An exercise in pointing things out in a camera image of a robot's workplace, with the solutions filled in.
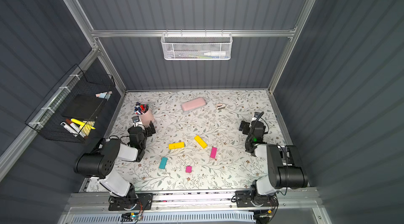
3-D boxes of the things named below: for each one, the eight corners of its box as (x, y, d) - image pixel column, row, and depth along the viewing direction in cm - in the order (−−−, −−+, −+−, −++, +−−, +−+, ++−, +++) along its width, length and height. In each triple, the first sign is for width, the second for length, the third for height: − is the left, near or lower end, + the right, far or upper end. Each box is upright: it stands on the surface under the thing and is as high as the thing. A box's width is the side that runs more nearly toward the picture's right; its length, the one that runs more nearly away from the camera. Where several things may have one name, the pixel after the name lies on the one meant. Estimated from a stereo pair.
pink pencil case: (183, 112, 110) (182, 109, 107) (180, 106, 113) (180, 103, 111) (206, 104, 114) (206, 101, 112) (203, 99, 117) (203, 96, 115)
